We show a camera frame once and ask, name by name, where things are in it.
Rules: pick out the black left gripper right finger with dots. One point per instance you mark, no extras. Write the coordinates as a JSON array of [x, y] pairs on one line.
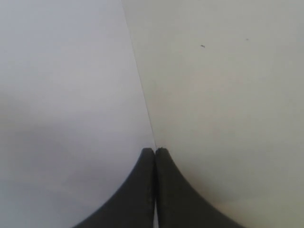
[[178, 203]]

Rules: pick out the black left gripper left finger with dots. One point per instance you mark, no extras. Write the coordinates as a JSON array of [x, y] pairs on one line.
[[132, 205]]

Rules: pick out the white paper sheet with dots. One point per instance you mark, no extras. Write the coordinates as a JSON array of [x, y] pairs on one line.
[[73, 118]]

